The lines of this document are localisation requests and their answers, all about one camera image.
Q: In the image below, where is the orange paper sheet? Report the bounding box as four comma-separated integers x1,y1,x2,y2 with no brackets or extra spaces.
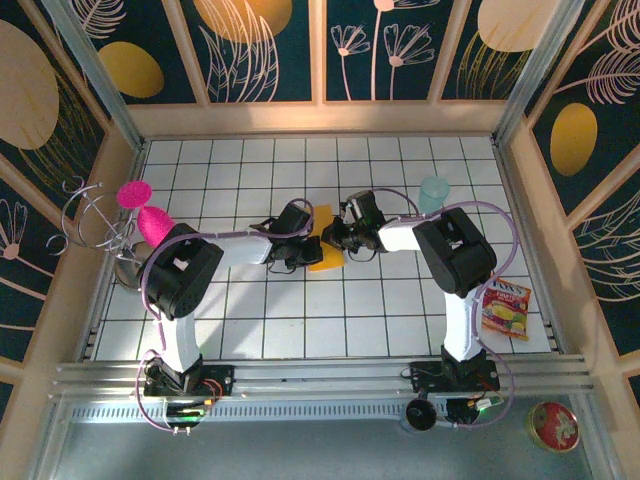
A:
307,202,346,274

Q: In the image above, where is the translucent teal plastic cup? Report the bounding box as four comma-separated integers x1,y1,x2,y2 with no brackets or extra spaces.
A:
418,175,451,215

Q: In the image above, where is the colourful fruit candy bag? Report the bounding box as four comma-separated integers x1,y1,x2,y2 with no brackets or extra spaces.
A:
480,277,532,343

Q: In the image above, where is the pink plastic goblet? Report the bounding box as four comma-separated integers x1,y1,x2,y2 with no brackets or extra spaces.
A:
115,180,176,249

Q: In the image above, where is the black round knob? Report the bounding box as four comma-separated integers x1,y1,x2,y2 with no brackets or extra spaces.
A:
404,398,440,432

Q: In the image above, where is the round red tin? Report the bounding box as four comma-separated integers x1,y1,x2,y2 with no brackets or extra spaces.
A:
528,401,581,454

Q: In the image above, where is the long aluminium mounting rail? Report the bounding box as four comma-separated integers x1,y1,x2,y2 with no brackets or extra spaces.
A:
49,353,597,401

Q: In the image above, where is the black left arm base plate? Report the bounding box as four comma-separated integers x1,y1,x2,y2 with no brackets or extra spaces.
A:
142,363,236,399

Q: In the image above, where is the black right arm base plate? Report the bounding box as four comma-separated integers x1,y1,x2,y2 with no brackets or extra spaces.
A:
408,360,501,396

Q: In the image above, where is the perforated metal cable tray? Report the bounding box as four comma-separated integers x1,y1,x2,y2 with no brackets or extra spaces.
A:
64,399,576,426

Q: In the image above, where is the metal wire glass rack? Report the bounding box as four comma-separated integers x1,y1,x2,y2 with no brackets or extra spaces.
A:
46,175,151,292

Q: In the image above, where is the aluminium side rail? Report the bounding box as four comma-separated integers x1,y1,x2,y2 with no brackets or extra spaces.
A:
75,144,149,362
492,142,571,355

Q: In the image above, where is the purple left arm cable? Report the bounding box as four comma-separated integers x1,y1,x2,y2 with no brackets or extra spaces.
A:
133,197,316,435

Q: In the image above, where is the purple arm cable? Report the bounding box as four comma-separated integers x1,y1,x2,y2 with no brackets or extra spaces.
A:
133,197,316,435
369,187,521,431

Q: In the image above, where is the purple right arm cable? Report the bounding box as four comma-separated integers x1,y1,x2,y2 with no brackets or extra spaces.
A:
369,187,521,431

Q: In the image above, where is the aluminium frame post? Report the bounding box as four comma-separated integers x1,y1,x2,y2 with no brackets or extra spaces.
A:
42,0,147,151
492,0,586,147

